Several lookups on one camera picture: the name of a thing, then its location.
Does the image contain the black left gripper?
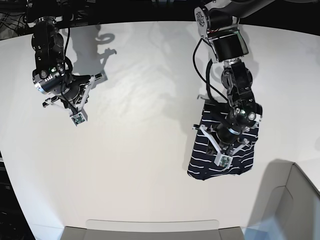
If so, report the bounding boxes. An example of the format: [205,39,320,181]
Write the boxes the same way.
[212,102,263,143]

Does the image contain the beige chair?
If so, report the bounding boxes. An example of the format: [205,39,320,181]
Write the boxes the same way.
[244,159,320,240]
[61,219,245,240]

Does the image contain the tangled black cables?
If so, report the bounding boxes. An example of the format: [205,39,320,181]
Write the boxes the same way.
[0,7,36,41]

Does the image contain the beige chair at right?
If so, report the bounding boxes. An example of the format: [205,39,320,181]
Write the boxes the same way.
[244,159,320,240]

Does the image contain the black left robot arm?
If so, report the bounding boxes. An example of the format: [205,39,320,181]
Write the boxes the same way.
[194,0,270,156]

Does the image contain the beige chair at bottom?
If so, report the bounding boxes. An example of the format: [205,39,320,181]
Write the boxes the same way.
[61,219,245,240]

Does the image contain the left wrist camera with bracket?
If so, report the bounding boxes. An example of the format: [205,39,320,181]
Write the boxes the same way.
[192,124,250,170]

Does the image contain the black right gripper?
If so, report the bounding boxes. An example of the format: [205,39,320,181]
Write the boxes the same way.
[33,69,92,108]

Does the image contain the navy white striped T-shirt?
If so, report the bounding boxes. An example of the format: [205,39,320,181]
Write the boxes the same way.
[187,100,259,181]

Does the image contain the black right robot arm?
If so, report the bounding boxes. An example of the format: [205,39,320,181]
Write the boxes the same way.
[26,0,91,109]

